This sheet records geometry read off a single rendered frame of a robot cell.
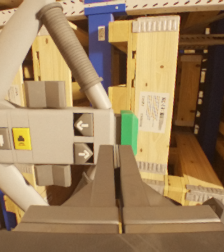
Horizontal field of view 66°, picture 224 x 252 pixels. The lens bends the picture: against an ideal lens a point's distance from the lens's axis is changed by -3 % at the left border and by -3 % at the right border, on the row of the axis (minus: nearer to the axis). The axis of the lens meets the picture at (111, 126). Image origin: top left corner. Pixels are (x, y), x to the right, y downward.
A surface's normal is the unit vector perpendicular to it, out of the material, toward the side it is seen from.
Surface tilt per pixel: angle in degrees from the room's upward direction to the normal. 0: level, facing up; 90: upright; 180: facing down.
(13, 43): 67
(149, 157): 90
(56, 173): 91
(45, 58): 90
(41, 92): 57
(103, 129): 74
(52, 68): 90
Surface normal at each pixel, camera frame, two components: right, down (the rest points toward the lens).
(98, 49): -0.27, 0.25
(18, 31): 0.11, 0.37
